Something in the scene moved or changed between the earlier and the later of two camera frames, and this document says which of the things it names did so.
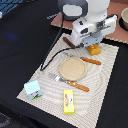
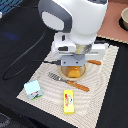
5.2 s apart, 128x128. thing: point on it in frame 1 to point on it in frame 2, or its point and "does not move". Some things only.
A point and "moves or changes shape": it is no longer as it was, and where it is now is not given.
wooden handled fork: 69,82 does not move
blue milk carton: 33,89 does not move
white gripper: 87,32 to 70,54
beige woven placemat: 72,82 does not move
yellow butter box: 68,102 does not move
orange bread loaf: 94,49 moves or changes shape
